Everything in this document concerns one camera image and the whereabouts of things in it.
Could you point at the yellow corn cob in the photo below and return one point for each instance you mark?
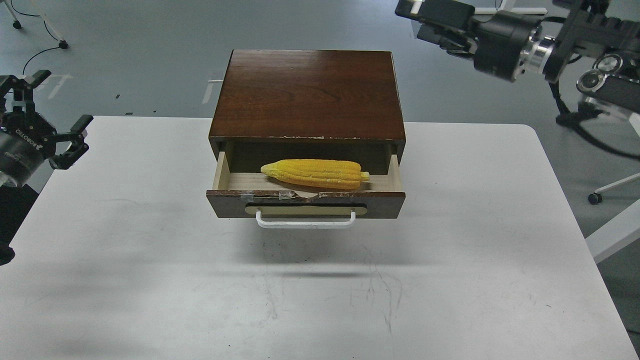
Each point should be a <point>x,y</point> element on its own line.
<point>318,173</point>

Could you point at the blue office chair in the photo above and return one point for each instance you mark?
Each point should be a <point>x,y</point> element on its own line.
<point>596,197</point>

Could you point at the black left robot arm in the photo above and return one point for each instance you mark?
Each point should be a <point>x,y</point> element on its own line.
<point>17,202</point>

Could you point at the wooden drawer with white handle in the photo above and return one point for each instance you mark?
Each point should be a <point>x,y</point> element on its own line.
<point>240,190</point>

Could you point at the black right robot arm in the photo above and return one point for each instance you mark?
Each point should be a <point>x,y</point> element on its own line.
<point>610,86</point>

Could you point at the white table leg base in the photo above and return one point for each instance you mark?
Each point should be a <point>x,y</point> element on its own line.
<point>509,5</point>

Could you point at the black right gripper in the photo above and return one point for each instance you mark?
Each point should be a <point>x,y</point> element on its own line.
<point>494,46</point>

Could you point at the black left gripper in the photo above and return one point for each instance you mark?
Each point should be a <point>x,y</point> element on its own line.
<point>22,146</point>

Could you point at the dark wooden drawer cabinet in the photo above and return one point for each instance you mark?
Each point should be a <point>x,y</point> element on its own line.
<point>309,95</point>

